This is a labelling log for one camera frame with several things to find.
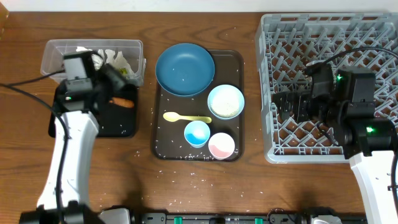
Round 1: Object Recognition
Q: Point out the yellow snack wrapper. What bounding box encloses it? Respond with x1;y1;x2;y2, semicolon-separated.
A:
119;68;129;76

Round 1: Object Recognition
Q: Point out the orange carrot piece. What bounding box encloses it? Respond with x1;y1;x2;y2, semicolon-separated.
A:
109;97;134;108

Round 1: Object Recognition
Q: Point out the light blue bowl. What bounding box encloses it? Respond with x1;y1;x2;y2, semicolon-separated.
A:
207;85;245;120

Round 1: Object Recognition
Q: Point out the dark blue plate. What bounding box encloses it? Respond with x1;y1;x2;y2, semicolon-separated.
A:
155;43;215;97

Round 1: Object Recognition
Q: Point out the pink cup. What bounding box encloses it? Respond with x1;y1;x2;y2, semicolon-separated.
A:
208;133;235;160

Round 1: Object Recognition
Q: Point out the blue cup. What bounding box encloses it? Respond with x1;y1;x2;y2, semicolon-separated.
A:
183;121;210;148

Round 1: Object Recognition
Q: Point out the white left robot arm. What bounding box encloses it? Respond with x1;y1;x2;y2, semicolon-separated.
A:
19;64;132;223

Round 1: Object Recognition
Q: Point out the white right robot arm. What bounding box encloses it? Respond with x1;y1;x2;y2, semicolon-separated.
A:
272;63;397;223

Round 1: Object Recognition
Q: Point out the white paper waste in bin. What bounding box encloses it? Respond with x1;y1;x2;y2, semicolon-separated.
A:
92;49;135;77

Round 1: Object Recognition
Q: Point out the black waste tray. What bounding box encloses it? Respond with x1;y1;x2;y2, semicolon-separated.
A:
52;84;138;138

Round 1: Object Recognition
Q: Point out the grey dishwasher rack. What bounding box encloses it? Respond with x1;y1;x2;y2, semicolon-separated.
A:
255;12;397;164

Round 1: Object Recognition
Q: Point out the clear plastic bin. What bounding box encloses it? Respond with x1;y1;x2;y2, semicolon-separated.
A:
40;39;146;86

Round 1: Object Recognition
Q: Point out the yellow plastic spoon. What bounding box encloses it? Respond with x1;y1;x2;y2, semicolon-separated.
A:
163;112;212;124

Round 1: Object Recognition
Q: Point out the dark brown serving tray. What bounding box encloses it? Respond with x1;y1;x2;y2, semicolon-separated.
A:
150;50;244;162

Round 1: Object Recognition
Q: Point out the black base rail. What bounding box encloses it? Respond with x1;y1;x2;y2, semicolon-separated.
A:
99;207;368;224

